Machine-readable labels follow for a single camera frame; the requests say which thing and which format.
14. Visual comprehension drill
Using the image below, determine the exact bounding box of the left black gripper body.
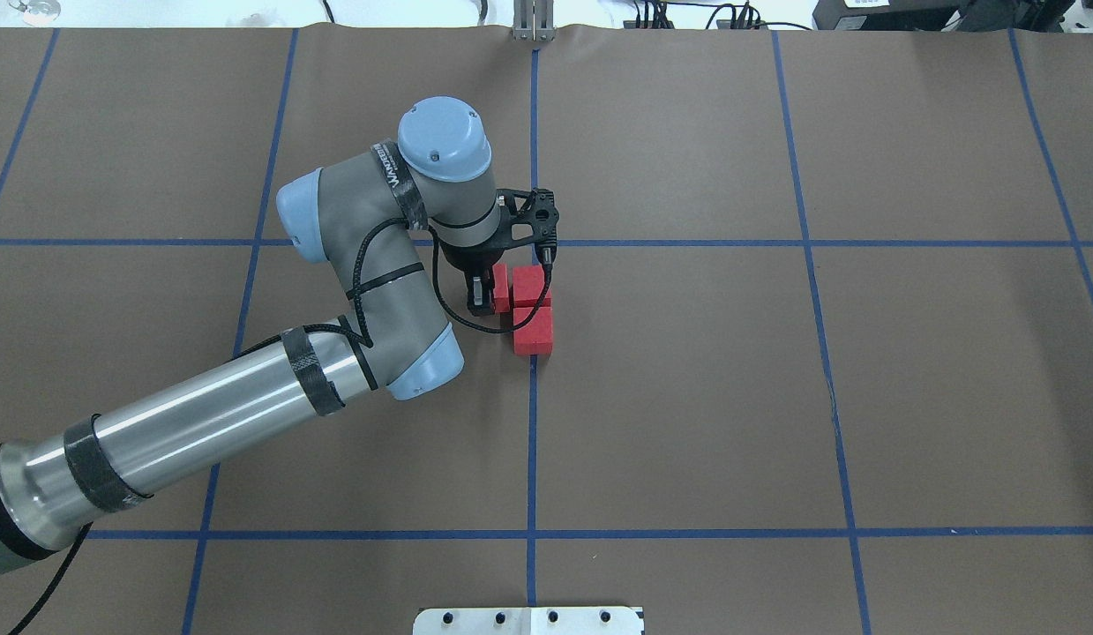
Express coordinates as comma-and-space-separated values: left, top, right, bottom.
445, 238, 505, 281

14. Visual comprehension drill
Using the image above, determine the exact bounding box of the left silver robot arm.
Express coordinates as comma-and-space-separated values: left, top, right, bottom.
0, 95, 501, 575

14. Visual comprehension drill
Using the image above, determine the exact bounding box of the black box with label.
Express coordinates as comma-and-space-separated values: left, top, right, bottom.
812, 1, 961, 32

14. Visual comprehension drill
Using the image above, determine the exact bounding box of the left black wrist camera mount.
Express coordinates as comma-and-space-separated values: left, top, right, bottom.
493, 188, 561, 268

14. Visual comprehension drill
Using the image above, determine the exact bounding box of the aluminium frame post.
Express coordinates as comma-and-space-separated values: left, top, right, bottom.
512, 0, 557, 43

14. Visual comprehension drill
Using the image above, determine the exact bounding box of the white pedestal column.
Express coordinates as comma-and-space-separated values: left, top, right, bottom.
412, 605, 646, 634

